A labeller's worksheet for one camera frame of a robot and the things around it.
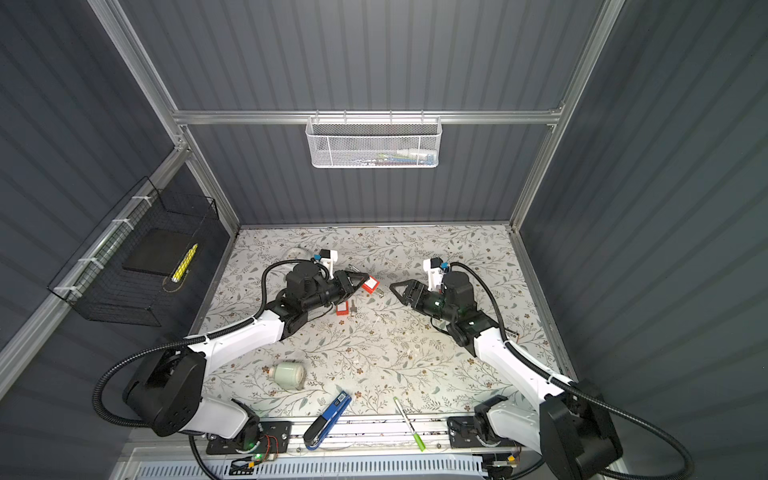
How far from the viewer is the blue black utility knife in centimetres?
71

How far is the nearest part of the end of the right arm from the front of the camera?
0.70 m

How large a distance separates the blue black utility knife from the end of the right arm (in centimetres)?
32
